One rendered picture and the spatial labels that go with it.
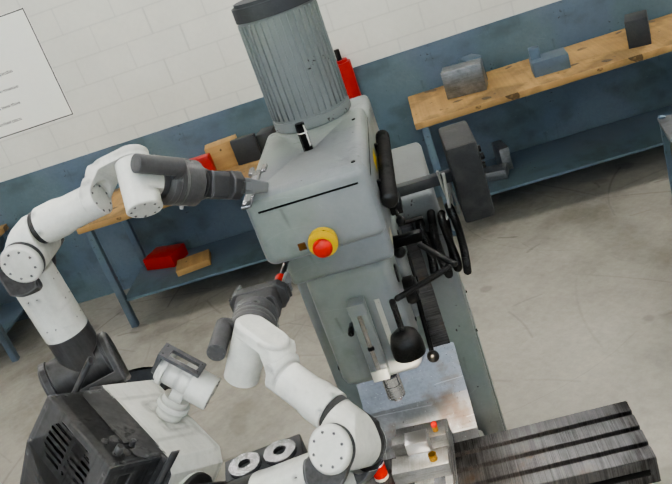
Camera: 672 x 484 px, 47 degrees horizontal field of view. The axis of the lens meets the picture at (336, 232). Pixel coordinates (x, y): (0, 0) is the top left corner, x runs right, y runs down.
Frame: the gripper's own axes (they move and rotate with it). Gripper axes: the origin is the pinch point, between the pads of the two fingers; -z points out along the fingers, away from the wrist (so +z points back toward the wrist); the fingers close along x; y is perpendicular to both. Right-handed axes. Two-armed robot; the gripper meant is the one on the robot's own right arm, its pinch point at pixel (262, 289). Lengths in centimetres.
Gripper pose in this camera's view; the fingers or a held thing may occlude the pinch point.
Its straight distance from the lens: 161.0
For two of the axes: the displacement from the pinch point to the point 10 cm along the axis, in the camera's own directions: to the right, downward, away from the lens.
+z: -0.3, 4.0, -9.2
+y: 3.1, 8.7, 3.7
